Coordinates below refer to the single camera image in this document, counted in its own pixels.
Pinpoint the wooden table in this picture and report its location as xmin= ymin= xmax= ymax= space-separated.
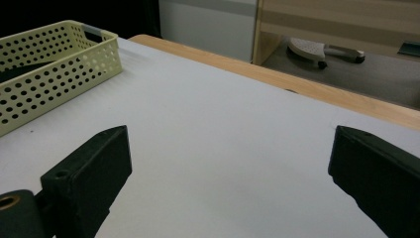
xmin=128 ymin=34 xmax=420 ymax=132

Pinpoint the light wooden desk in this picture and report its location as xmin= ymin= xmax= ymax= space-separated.
xmin=251 ymin=0 xmax=420 ymax=67

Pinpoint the pale yellow perforated plastic basket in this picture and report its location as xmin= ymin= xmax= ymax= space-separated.
xmin=0 ymin=19 xmax=124 ymax=138

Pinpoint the white chair base with caster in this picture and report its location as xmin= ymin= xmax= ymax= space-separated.
xmin=284 ymin=37 xmax=367 ymax=70

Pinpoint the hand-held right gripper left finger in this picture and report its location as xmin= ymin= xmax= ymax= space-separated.
xmin=41 ymin=124 xmax=134 ymax=238

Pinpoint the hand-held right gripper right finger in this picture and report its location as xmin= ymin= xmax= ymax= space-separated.
xmin=327 ymin=124 xmax=420 ymax=238

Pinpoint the white cabinet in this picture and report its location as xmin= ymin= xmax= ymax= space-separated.
xmin=157 ymin=0 xmax=260 ymax=63

